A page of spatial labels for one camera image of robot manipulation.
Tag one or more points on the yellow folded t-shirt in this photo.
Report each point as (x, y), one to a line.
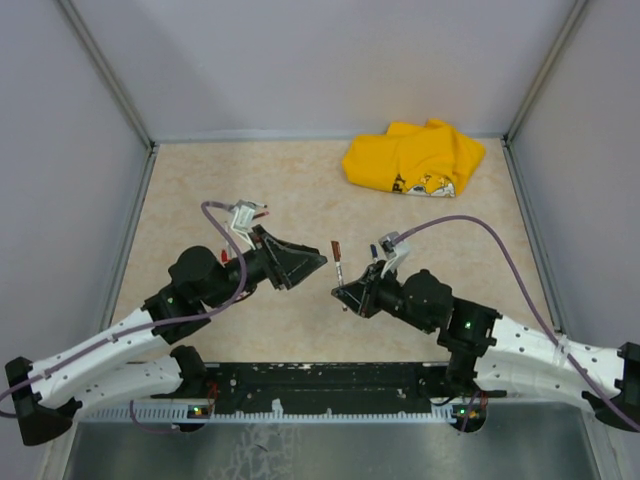
(430, 160)

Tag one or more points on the white pen blue markings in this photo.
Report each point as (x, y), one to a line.
(339, 273)

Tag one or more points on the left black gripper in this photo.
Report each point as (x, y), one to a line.
(285, 263)

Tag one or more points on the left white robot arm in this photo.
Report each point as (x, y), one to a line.
(142, 355)

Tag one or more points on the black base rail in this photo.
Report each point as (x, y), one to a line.
(318, 388)

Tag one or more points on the small red pen cap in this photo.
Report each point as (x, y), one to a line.
(336, 250)

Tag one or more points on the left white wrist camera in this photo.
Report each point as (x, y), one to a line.
(242, 216)

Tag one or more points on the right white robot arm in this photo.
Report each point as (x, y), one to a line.
(493, 354)

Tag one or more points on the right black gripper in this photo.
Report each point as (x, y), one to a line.
(362, 295)

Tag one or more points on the white slotted cable duct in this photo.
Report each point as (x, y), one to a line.
(148, 413)

